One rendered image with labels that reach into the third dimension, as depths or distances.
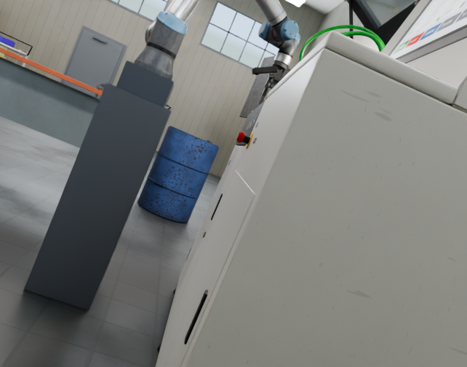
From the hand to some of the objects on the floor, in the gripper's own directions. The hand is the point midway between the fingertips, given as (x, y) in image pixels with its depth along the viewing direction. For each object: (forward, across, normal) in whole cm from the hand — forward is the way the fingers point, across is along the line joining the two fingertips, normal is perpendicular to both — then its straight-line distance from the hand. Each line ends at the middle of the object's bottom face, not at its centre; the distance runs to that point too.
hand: (259, 103), depth 188 cm
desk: (+100, +123, +148) cm, 217 cm away
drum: (+100, +180, +31) cm, 208 cm away
